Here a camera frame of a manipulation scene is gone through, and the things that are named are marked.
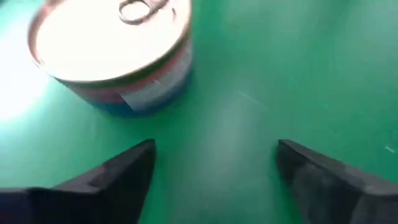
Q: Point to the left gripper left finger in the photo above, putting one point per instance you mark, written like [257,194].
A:
[77,202]

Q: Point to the green table mat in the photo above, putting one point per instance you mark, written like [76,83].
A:
[248,77]

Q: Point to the silver can on side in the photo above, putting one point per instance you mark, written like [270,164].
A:
[109,46]

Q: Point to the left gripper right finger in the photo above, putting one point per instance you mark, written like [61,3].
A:
[342,199]

